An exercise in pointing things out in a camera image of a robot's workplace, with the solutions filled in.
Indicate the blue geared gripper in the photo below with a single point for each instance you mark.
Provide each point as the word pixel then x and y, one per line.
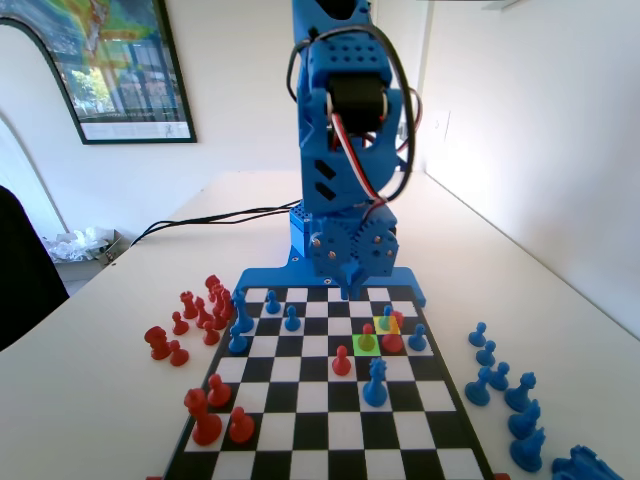
pixel 353 250

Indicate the blue pawn chess piece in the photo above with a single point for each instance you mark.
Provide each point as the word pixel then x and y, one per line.
pixel 486 356
pixel 479 390
pixel 291 324
pixel 238 344
pixel 271 305
pixel 477 336
pixel 416 340
pixel 499 379
pixel 386 322

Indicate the red pawn chess piece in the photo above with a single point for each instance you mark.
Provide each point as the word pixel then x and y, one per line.
pixel 341 365
pixel 241 429
pixel 179 326
pixel 218 395
pixel 178 356
pixel 210 336
pixel 367 342

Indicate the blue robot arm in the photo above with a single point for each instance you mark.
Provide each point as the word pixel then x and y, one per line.
pixel 345 185

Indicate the red queen chess piece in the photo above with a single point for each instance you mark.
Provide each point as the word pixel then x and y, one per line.
pixel 392 342

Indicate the blue bishop chess piece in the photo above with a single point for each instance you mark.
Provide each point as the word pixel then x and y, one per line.
pixel 242 315

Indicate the red bishop chess piece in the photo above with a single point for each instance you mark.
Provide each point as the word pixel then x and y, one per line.
pixel 202 315
pixel 219 317

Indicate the blue king chess piece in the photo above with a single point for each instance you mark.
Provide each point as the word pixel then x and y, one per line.
pixel 521 397

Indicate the red king chess piece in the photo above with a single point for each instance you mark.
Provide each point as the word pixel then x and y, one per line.
pixel 204 425

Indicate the blue knight chess piece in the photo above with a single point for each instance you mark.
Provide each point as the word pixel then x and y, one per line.
pixel 528 452
pixel 525 424

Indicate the blue rook chess piece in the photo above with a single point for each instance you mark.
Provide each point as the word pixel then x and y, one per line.
pixel 585 465

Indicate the blue plastic block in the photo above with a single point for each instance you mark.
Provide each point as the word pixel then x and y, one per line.
pixel 280 277

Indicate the black and white chessboard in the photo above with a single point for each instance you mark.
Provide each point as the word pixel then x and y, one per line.
pixel 310 400

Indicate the cardboard box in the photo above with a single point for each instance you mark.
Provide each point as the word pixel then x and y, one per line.
pixel 114 242

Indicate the crumpled clear plastic wrap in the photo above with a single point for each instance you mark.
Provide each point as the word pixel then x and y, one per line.
pixel 75 245

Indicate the black framed map poster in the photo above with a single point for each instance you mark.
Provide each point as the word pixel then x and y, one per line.
pixel 125 75

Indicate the white arched panel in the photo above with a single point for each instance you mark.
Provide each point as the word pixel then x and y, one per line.
pixel 15 65

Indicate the red board corner bracket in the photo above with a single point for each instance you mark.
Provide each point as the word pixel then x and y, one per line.
pixel 501 476
pixel 153 477

